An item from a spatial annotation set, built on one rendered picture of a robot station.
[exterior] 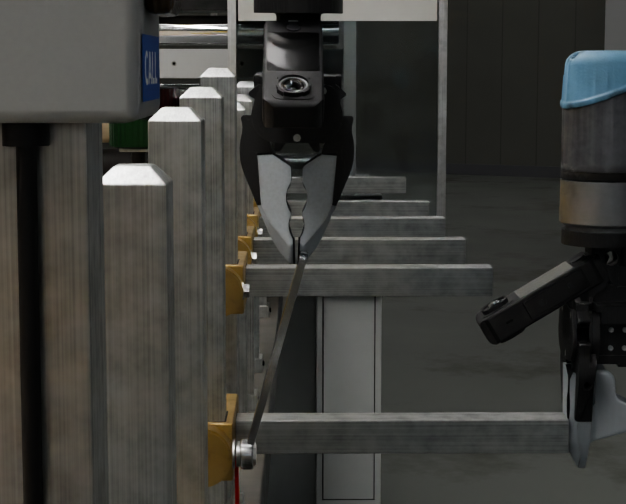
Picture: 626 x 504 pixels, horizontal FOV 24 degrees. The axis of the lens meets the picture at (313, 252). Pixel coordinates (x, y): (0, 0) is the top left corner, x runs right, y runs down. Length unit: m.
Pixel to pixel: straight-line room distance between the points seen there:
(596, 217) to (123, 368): 0.62
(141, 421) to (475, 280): 0.84
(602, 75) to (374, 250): 0.58
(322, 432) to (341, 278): 0.27
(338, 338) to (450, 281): 2.06
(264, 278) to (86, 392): 1.06
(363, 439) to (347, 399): 2.32
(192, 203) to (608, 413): 0.49
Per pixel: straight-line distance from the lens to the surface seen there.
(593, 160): 1.25
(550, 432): 1.30
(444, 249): 1.77
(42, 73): 0.43
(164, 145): 0.96
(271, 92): 1.07
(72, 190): 0.45
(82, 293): 0.45
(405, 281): 1.51
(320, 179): 1.16
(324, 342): 3.57
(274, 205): 1.16
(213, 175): 1.21
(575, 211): 1.26
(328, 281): 1.51
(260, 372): 2.25
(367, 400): 3.60
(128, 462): 0.73
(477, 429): 1.29
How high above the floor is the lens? 1.17
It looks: 7 degrees down
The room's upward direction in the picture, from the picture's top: straight up
